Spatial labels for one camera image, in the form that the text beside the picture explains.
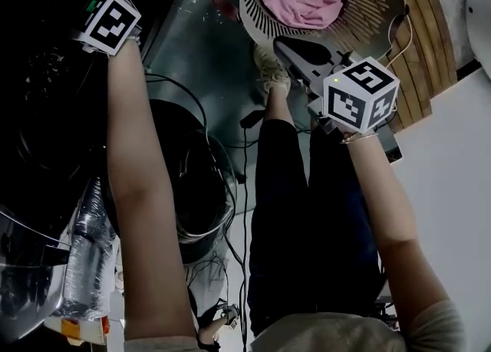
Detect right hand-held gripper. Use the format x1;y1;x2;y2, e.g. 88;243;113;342
274;35;401;134

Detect person's right forearm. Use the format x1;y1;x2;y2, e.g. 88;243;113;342
343;133;453;334

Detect black power adapter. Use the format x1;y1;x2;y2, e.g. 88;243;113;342
239;110;266;129

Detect curved wooden platform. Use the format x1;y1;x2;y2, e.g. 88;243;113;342
387;0;460;133

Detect orange and white box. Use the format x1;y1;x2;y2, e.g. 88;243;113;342
45;315;110;346

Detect person's left beige shoe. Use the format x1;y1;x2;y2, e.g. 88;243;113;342
252;43;292;97

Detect round slatted laundry basket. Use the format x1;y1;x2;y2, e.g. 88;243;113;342
239;0;407;62

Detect white plastic device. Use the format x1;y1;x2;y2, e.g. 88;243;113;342
464;0;491;71

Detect person's left leg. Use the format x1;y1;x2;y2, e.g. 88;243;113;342
247;87;310;338

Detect person's left forearm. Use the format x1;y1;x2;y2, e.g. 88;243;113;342
106;38;196;344

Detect thin metal bangle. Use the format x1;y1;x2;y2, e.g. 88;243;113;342
340;132;380;146

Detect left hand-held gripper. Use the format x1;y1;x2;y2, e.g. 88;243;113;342
71;0;143;57

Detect thin black cable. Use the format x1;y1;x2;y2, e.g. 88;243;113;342
145;72;210;144

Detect person's leg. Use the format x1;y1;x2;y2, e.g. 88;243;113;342
306;122;388;317
247;87;310;338

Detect person's beige shirt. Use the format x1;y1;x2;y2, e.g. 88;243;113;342
122;298;467;352

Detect dark grey washing machine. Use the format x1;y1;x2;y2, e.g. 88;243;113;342
0;0;196;221

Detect person's right leg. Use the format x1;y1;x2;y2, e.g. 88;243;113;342
306;122;388;317

